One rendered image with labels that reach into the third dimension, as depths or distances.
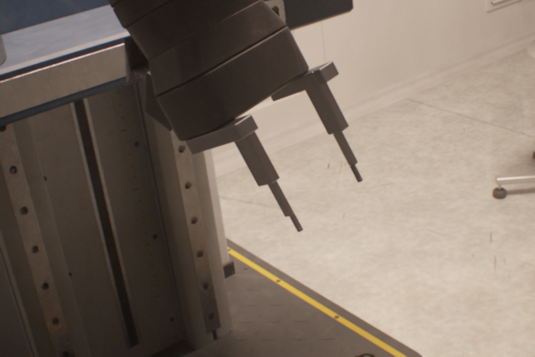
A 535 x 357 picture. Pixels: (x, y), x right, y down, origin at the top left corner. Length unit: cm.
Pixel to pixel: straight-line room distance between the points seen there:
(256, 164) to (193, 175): 87
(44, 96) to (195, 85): 51
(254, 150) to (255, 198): 217
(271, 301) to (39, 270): 48
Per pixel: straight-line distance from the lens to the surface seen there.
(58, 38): 95
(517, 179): 245
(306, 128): 298
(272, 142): 290
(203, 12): 40
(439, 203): 244
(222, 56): 40
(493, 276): 211
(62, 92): 90
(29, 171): 113
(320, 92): 42
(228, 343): 140
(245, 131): 38
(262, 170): 39
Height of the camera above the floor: 116
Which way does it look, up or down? 24 degrees down
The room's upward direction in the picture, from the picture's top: 7 degrees counter-clockwise
